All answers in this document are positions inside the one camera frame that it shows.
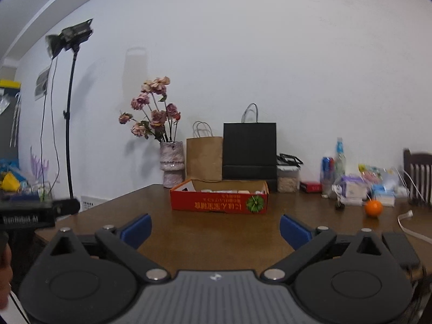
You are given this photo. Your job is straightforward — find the purple mermaid tail decoration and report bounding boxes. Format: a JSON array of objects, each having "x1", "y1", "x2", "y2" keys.
[{"x1": 30, "y1": 147, "x2": 49, "y2": 183}]

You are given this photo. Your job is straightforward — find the small black object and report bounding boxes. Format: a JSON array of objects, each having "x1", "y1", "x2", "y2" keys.
[{"x1": 335, "y1": 201, "x2": 345, "y2": 211}]

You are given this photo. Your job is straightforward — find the red flat box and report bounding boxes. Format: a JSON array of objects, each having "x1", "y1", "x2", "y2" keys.
[{"x1": 299, "y1": 181, "x2": 322, "y2": 194}]

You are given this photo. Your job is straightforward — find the drinking glass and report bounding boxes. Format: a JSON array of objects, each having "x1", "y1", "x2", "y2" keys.
[{"x1": 321, "y1": 178, "x2": 334, "y2": 198}]

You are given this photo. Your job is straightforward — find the purple white tissue pack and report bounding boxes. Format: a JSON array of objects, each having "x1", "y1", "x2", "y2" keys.
[{"x1": 332, "y1": 175, "x2": 368, "y2": 206}]

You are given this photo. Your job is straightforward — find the orange fruit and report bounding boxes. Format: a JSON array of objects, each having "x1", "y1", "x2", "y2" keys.
[{"x1": 364, "y1": 200, "x2": 384, "y2": 218}]

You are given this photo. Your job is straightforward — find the blue drink can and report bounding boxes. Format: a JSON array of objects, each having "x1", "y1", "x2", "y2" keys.
[{"x1": 321, "y1": 157, "x2": 335, "y2": 188}]

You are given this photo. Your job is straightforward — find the clear container with grains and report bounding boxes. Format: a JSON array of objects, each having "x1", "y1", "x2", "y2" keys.
[{"x1": 277, "y1": 154, "x2": 303, "y2": 193}]

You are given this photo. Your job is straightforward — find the clear glass bottle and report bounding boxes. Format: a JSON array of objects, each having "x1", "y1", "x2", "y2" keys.
[{"x1": 334, "y1": 137, "x2": 346, "y2": 181}]

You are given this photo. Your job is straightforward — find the red cardboard box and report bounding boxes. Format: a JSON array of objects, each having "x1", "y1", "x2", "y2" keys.
[{"x1": 170, "y1": 179, "x2": 269, "y2": 214}]

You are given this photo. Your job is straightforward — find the black smartphone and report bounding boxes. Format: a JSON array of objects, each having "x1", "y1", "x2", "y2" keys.
[{"x1": 382, "y1": 232, "x2": 421, "y2": 270}]

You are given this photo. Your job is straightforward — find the blue tissue box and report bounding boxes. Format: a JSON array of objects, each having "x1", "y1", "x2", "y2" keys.
[{"x1": 370, "y1": 184, "x2": 395, "y2": 207}]

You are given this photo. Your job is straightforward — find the colourful snack packet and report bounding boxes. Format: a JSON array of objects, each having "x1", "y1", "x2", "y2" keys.
[{"x1": 358, "y1": 164, "x2": 385, "y2": 184}]

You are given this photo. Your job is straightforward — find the pink marbled vase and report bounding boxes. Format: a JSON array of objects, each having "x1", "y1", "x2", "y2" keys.
[{"x1": 160, "y1": 141, "x2": 185, "y2": 189}]

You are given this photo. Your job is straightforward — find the black paper bag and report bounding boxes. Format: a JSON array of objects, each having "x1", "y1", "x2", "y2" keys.
[{"x1": 222, "y1": 102, "x2": 278, "y2": 192}]

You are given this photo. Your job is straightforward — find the brown paper bag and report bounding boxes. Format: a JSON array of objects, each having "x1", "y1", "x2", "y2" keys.
[{"x1": 186, "y1": 121, "x2": 223, "y2": 181}]

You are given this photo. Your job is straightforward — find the dried pink roses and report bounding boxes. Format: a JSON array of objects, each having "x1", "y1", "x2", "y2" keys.
[{"x1": 118, "y1": 76, "x2": 182, "y2": 143}]

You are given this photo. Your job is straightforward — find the dark wooden chair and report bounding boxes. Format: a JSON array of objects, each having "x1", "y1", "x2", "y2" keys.
[{"x1": 403, "y1": 148, "x2": 432, "y2": 207}]

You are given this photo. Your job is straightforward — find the studio light on stand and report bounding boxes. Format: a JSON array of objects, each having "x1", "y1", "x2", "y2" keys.
[{"x1": 39, "y1": 18, "x2": 93, "y2": 198}]

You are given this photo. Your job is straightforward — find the wire rack with bottles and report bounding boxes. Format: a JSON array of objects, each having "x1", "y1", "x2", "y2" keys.
[{"x1": 24, "y1": 181, "x2": 53, "y2": 202}]

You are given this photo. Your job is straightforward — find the white charging cable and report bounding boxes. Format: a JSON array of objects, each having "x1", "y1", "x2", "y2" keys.
[{"x1": 397, "y1": 209, "x2": 432, "y2": 240}]

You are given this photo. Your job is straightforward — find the wall poster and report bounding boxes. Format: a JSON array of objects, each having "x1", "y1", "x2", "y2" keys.
[{"x1": 34, "y1": 67, "x2": 50, "y2": 100}]

